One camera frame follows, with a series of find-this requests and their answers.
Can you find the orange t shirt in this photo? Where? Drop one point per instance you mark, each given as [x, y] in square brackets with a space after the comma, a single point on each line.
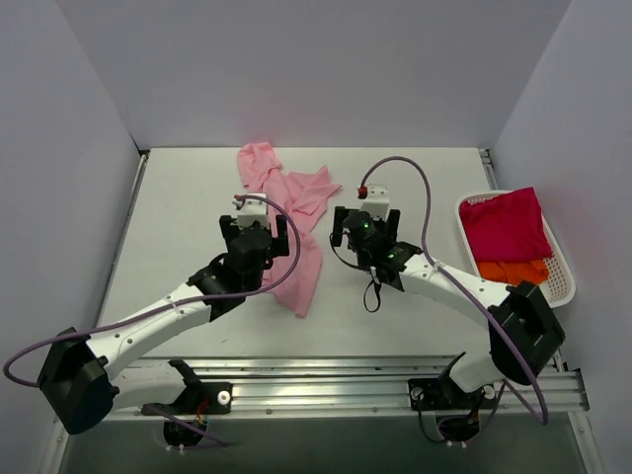
[534, 272]

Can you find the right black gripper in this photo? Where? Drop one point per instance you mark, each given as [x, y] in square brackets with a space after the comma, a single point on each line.
[339, 226]

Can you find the pink t shirt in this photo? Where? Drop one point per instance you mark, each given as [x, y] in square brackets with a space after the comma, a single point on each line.
[304, 196]

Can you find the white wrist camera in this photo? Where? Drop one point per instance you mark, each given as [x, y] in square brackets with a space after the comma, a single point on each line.
[252, 211]
[375, 200]

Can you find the white plastic basket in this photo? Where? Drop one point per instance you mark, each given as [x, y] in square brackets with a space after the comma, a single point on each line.
[560, 288]

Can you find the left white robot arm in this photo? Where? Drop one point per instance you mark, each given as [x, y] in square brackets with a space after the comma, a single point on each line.
[86, 375]

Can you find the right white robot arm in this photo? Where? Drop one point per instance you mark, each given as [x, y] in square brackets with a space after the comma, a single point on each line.
[524, 333]

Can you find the magenta t shirt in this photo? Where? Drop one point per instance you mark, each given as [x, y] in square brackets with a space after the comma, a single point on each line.
[507, 228]

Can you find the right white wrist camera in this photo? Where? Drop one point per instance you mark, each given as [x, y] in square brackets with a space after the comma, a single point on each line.
[375, 200]

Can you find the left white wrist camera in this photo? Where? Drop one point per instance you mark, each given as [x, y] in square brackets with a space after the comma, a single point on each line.
[252, 211]

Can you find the aluminium mounting rail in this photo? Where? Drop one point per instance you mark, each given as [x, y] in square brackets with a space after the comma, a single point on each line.
[310, 387]

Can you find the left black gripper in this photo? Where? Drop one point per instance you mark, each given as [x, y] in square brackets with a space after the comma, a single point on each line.
[281, 239]

